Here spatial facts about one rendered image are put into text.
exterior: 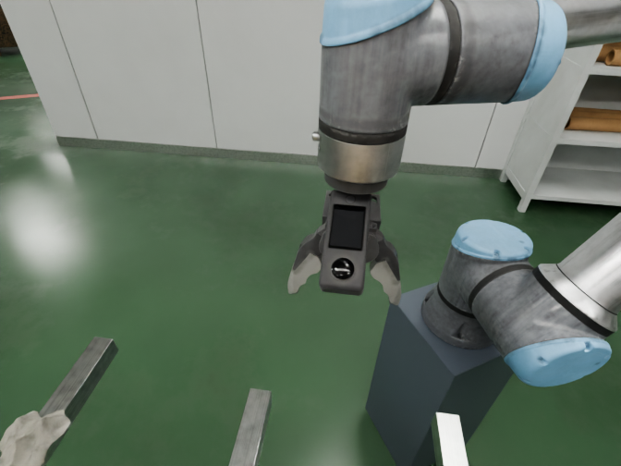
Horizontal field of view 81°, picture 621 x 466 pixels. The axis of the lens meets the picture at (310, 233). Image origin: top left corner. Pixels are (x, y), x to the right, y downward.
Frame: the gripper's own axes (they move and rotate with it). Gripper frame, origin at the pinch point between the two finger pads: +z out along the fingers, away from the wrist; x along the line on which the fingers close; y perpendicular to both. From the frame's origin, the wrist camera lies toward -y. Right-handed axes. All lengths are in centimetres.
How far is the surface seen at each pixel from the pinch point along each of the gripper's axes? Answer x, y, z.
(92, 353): 35.0, -7.7, 7.7
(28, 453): 34.2, -21.1, 7.3
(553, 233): -128, 159, 94
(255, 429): 9.5, -14.3, 9.1
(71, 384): 35.0, -12.4, 7.7
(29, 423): 36.3, -18.1, 6.9
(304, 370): 10, 46, 94
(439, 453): -13.4, -13.9, 9.4
